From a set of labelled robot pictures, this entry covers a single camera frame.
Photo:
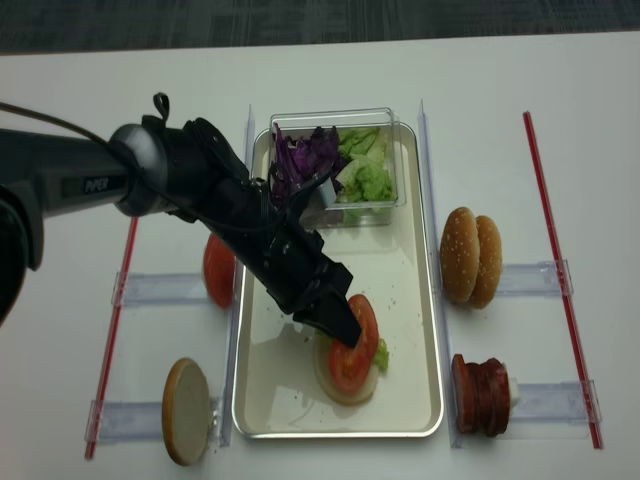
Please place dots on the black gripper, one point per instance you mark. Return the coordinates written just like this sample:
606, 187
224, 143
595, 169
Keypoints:
287, 259

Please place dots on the tomato slice front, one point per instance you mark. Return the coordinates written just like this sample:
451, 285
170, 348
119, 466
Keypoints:
349, 367

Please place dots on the tomato slice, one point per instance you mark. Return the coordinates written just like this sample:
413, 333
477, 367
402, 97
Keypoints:
349, 367
218, 272

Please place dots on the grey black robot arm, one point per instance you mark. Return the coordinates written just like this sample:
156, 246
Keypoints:
191, 173

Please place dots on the green lettuce leaf on bun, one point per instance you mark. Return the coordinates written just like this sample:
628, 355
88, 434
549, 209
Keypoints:
382, 355

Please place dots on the green lettuce in container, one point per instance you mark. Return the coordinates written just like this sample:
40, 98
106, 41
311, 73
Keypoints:
365, 176

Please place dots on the tomato slice rear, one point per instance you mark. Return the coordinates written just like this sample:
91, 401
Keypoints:
218, 272

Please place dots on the meat patty front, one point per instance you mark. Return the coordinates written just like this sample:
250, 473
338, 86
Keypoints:
464, 394

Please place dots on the stacked meat patties rear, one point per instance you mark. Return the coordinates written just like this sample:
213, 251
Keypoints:
492, 398

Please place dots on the bottom bun slice on tray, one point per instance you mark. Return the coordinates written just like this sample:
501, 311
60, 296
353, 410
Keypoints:
361, 395

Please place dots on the white metal tray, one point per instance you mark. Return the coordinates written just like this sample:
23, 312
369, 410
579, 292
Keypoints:
276, 393

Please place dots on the sesame bun top front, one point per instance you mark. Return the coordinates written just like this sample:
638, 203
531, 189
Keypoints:
459, 255

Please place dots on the sesame bun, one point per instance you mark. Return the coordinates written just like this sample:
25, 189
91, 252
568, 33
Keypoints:
459, 255
490, 262

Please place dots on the purple cabbage leaves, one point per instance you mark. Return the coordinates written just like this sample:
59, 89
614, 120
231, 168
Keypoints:
299, 161

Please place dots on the clear plastic salad container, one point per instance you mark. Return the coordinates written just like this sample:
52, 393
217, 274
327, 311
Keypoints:
312, 216

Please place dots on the sesame bun top rear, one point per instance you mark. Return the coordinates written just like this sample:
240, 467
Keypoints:
490, 262

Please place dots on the clear pusher track upper left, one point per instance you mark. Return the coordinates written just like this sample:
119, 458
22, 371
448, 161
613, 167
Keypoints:
141, 289

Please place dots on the clear pusher track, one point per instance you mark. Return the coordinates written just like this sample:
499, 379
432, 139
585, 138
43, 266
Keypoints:
118, 421
546, 411
542, 279
141, 289

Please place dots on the bun slice standing left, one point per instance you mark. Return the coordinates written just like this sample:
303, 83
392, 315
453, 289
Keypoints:
186, 413

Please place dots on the white pusher block lower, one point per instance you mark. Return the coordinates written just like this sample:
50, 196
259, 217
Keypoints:
514, 393

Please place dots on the clear pusher track upper right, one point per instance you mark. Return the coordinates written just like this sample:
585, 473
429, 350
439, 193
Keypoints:
542, 279

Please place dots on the clear pusher track lower left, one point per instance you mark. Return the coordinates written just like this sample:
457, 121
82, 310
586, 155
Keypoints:
118, 421

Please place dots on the clear pusher track lower right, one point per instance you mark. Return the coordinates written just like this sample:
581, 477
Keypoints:
546, 411

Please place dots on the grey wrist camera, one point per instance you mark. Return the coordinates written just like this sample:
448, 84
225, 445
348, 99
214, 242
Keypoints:
326, 193

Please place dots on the red straw rail left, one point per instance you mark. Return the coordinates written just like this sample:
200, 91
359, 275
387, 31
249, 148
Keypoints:
112, 340

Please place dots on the red straw rail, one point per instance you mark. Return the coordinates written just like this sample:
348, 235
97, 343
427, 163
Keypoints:
589, 397
112, 340

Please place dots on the red straw rail right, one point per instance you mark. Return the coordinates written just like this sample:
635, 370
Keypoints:
589, 397

